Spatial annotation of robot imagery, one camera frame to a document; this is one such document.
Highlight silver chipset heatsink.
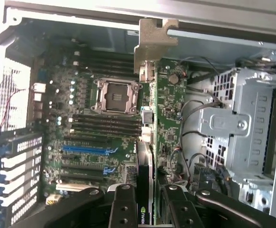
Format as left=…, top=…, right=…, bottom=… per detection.
left=124, top=166, right=138, bottom=181

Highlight white expansion slot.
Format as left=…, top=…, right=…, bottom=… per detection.
left=56, top=182, right=100, bottom=192

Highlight long black expansion slot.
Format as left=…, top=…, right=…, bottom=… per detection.
left=61, top=163, right=116, bottom=175
left=64, top=135, right=110, bottom=143
left=59, top=174, right=105, bottom=182

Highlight green motherboard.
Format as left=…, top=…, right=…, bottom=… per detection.
left=28, top=40, right=190, bottom=209

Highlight blue expansion slot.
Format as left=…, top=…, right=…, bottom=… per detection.
left=62, top=145, right=118, bottom=156

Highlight short black expansion slot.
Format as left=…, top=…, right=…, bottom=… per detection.
left=61, top=155, right=86, bottom=162

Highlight RAM slot white latches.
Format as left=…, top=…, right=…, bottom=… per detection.
left=70, top=129, right=143, bottom=137
left=74, top=50, right=135, bottom=59
left=69, top=117, right=143, bottom=125
left=74, top=61, right=136, bottom=70

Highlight RAM slot black latches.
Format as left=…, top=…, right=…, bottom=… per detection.
left=72, top=113, right=142, bottom=120
left=71, top=123, right=143, bottom=131
left=80, top=68, right=138, bottom=76
left=77, top=57, right=135, bottom=65

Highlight silver perforated drive cage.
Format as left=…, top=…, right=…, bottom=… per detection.
left=198, top=67, right=276, bottom=212

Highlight metal CPU socket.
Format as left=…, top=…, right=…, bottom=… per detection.
left=91, top=77, right=144, bottom=117

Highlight open black PC case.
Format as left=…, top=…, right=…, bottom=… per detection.
left=0, top=0, right=276, bottom=228

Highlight thin red black wire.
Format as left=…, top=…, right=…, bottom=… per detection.
left=0, top=88, right=27, bottom=126

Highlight black cable bundle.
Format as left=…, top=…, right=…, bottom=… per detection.
left=235, top=56, right=276, bottom=74

